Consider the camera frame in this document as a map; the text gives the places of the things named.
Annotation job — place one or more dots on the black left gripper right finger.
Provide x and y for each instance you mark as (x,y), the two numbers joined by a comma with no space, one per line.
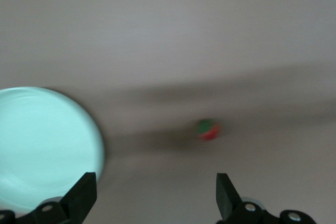
(228,203)

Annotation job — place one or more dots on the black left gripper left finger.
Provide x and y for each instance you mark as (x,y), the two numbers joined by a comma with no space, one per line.
(81,200)

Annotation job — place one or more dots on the brown table cover sheet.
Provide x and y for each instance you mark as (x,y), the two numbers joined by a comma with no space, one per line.
(168,24)

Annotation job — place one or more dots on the red strawberry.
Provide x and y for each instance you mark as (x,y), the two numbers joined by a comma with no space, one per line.
(210,134)

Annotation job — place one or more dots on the pale green round plate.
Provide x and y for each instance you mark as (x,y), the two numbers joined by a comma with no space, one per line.
(39,142)

